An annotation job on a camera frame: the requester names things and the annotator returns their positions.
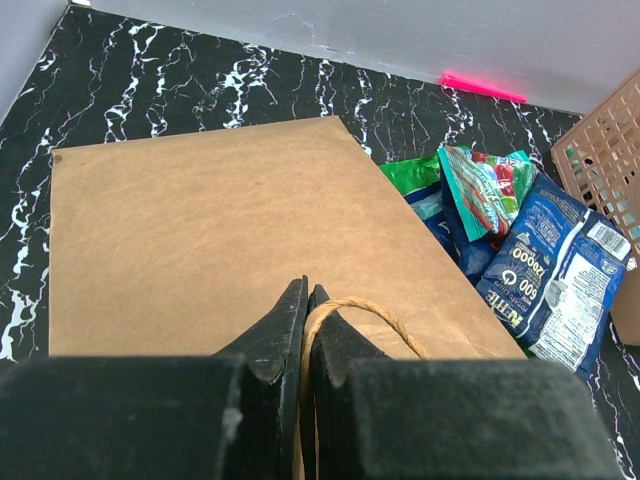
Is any orange plastic desk organizer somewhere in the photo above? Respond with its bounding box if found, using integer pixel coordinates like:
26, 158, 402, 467
551, 71, 639, 346

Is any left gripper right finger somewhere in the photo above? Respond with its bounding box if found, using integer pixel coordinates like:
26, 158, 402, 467
307, 313, 621, 479

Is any teal red candy bag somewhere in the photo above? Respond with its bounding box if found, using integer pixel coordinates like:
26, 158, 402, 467
437, 145, 538, 241

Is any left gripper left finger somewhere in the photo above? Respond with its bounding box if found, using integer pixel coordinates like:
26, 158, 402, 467
1, 277, 308, 479

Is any green Chuba cassava chips bag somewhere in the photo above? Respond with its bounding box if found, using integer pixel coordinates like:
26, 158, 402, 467
380, 154, 443, 221

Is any brown paper bag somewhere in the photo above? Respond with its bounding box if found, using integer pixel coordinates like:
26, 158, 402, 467
48, 117, 521, 359

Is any pink tape strip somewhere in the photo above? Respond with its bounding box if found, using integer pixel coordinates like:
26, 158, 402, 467
439, 72, 528, 104

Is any blue white snack bag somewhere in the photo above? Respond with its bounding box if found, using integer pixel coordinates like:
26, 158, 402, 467
476, 174, 631, 380

